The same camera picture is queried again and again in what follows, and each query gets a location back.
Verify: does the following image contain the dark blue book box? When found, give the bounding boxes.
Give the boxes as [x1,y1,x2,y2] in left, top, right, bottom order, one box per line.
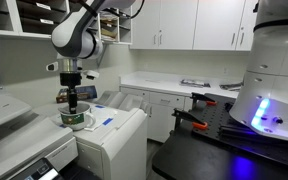
[56,85,97,103]

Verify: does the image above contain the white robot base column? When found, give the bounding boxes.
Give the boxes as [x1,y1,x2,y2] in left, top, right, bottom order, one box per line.
[229,0,288,141]

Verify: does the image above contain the white wall mail sorter shelf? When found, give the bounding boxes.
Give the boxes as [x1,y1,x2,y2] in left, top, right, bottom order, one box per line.
[0,0,133,45]

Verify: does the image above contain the white upper wall cabinets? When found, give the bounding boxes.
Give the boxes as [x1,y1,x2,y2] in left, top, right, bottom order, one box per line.
[131,0,258,51]

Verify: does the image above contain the black orange clamp front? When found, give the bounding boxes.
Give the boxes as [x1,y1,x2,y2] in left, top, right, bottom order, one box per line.
[173,108,208,130]

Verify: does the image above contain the white paper sheet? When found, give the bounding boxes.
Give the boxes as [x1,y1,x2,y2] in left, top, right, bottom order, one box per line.
[53,106,117,131]

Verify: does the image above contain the white copier finisher unit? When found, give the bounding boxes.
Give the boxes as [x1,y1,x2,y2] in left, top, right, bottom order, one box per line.
[32,89,149,180]

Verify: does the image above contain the grey items on counter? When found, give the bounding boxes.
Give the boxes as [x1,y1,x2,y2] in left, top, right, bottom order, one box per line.
[219,82,243,91]

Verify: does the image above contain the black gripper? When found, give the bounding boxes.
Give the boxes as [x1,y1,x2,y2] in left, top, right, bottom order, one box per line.
[60,72,82,114]

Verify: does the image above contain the white green ceramic mug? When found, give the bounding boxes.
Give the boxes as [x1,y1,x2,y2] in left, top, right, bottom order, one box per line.
[59,103,96,131]

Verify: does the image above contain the black orange clamp back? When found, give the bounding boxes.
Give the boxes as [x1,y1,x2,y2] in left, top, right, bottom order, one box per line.
[191,92,217,109]

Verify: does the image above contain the black orange clamp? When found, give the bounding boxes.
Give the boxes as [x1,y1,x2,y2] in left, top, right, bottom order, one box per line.
[191,92,217,109]
[173,108,208,130]

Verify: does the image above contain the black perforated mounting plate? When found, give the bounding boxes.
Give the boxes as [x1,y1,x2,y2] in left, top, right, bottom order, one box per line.
[192,94,288,167]

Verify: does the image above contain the white office copier machine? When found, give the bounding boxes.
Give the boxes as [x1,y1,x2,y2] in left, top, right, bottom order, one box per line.
[0,94,78,180]

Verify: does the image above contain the white lower counter cabinets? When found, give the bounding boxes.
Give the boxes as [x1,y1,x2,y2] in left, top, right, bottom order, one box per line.
[119,71,242,143]

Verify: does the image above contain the blue tape strip front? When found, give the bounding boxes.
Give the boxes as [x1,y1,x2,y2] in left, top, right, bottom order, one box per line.
[102,118,113,125]

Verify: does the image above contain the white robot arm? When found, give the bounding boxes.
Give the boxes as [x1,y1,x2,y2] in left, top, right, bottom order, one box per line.
[51,0,135,114]

